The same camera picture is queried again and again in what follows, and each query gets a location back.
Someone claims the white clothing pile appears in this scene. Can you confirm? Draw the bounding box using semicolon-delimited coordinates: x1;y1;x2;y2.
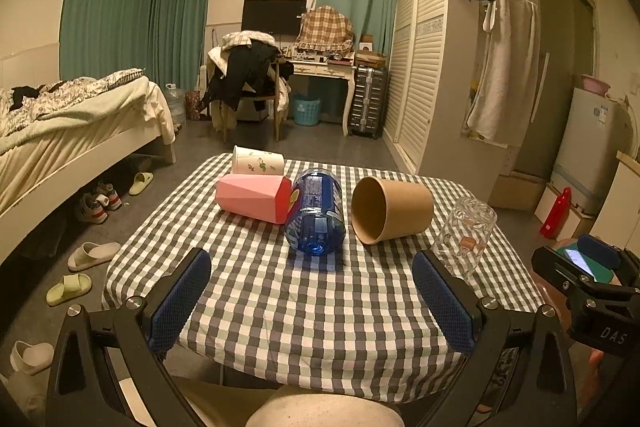
207;32;276;72

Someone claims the blue transparent plastic cup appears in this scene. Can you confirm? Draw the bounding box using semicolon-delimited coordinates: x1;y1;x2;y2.
284;168;348;257

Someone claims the wooden chair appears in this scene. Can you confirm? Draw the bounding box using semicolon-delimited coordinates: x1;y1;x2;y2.
220;57;283;145

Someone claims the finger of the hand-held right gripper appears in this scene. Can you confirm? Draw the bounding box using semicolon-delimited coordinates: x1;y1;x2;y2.
531;246;601;297
577;234;640;290

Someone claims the white slipper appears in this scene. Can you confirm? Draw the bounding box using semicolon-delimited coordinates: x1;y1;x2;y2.
10;340;55;376
67;242;122;272

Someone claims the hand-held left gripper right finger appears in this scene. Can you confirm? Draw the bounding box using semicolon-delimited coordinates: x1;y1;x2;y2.
411;249;579;427

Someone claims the blue laundry basket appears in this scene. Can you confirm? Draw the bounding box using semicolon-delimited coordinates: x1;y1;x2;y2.
292;94;322;126

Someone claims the white sneaker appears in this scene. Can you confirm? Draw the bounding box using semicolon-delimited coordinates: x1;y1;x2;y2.
75;192;108;224
95;181;123;211

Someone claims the person's trousered leg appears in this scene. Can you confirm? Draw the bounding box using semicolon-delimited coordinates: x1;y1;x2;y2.
172;379;406;427

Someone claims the pink basin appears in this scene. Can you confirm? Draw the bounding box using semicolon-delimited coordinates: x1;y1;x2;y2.
580;74;612;96

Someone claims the white louvred wardrobe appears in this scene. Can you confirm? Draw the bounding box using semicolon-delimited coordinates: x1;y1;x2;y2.
382;0;531;180

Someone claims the pink faceted cup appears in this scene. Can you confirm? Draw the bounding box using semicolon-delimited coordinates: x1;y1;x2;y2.
216;174;293;225

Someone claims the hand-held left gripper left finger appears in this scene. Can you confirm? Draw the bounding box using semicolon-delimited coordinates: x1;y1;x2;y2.
46;248;213;427

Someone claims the clear water jug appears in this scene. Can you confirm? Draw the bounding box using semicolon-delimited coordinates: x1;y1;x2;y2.
164;83;187;125

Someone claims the brown plaid blanket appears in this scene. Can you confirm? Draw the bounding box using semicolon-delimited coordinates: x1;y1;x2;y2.
295;5;356;55

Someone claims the red bottle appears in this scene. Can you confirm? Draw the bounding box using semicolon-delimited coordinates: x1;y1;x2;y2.
540;187;572;239

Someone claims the white hanging towel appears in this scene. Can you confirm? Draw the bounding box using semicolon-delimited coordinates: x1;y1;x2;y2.
467;0;541;142

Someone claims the clear glass cup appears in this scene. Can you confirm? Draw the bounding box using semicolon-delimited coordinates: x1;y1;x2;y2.
431;197;498;280

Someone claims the white floral paper cup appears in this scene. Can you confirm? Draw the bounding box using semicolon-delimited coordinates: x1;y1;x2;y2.
231;145;286;178

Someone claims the red patterned bag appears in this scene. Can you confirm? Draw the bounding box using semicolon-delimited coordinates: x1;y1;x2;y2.
185;90;203;122

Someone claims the grey checked tablecloth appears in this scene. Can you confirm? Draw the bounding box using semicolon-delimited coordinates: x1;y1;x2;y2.
102;153;546;403

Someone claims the dark glass door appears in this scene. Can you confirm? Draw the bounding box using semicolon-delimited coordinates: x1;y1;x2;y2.
515;0;596;180

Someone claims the black cloth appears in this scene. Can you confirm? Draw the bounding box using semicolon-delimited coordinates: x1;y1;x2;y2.
10;84;51;112

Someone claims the lit smartphone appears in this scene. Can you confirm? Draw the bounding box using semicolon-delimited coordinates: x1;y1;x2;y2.
564;247;598;280

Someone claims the black jacket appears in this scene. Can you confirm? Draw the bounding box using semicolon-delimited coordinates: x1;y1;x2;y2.
200;41;281;112

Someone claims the yellow-green slipper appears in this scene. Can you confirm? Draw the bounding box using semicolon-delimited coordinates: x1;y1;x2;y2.
46;273;93;306
129;172;154;196

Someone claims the wide green curtain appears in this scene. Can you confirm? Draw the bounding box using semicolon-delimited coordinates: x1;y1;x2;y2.
59;0;166;82

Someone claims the white bed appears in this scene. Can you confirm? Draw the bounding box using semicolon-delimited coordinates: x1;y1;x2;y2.
0;57;178;268

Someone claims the small white fridge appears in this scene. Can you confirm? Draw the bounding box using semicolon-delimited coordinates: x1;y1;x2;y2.
550;87;633;215

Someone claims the narrow green curtain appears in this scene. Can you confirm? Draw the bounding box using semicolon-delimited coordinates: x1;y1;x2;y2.
152;0;217;90

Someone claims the brown paper cup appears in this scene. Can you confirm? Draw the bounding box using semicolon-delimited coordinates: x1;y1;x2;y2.
351;176;434;246

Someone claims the white desk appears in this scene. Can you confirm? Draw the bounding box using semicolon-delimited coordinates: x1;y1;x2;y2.
287;57;357;138

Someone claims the black monitor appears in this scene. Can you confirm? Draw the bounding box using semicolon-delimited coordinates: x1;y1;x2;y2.
241;0;308;36

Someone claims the patterned duvet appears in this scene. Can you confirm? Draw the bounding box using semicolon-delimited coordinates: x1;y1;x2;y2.
0;68;176;152

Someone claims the cardboard box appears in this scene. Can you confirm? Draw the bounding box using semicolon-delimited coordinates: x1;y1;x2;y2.
354;51;388;68

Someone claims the silver suitcase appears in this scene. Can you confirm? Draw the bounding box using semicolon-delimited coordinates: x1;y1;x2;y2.
348;66;388;140

